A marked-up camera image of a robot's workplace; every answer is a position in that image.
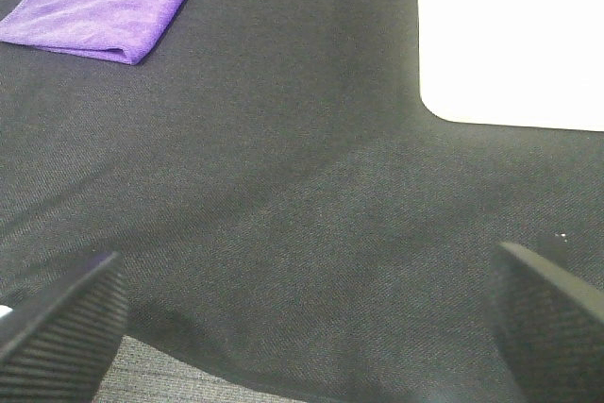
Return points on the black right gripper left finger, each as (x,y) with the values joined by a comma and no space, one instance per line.
(60,342)

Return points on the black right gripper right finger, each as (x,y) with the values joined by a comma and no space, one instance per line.
(548,326)

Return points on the folded purple towel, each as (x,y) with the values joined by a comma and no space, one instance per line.
(123,31)

